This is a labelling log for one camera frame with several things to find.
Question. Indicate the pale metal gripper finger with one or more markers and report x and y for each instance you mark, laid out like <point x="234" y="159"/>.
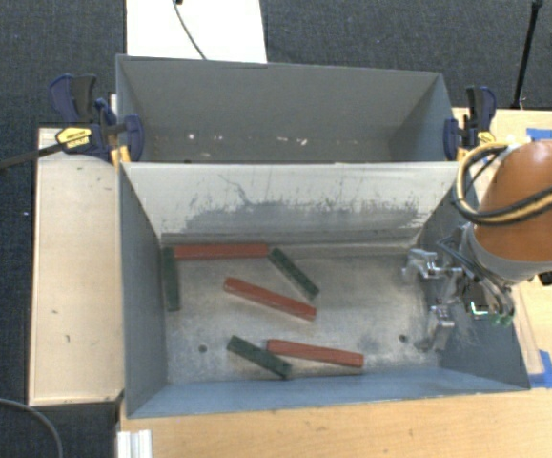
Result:
<point x="429" y="269"/>
<point x="441" y="317"/>

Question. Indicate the red-brown flat block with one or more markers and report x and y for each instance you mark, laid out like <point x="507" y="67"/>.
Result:
<point x="270" y="298"/>
<point x="314" y="353"/>
<point x="220" y="251"/>

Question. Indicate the grey metal bin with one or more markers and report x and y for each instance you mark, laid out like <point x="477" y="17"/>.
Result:
<point x="275" y="208"/>

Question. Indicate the pale wood flat board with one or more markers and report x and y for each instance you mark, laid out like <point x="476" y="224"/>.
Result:
<point x="75" y="279"/>

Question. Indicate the dark green flat block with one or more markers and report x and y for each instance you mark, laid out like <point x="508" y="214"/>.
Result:
<point x="293" y="274"/>
<point x="259" y="357"/>
<point x="171" y="279"/>

